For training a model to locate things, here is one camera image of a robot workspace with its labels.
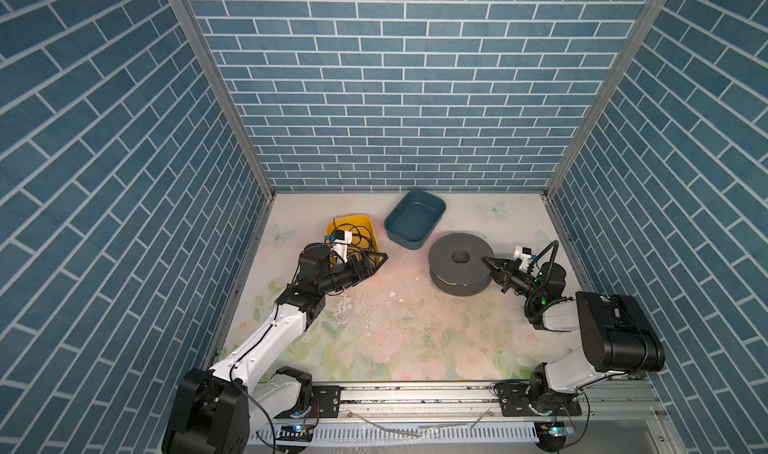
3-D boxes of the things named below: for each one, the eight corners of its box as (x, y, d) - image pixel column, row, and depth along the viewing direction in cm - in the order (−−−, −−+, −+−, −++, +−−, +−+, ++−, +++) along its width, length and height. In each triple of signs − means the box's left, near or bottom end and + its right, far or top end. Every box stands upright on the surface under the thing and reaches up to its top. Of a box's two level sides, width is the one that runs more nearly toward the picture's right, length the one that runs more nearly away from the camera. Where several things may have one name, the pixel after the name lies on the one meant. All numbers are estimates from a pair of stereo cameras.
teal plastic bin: (378, 235, 109) (378, 226, 105) (414, 195, 123) (414, 185, 119) (415, 256, 104) (416, 247, 100) (448, 211, 118) (450, 201, 113)
